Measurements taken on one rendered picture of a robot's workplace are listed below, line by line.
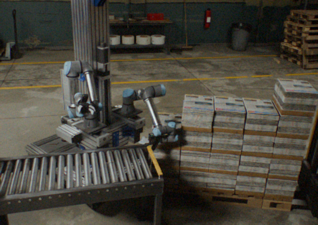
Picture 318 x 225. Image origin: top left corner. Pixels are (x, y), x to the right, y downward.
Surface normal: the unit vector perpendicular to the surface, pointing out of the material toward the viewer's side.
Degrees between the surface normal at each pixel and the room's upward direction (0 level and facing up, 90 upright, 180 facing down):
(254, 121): 90
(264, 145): 89
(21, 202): 90
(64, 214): 0
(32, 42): 90
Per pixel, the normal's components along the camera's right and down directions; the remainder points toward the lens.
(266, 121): -0.10, 0.39
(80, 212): 0.04, -0.92
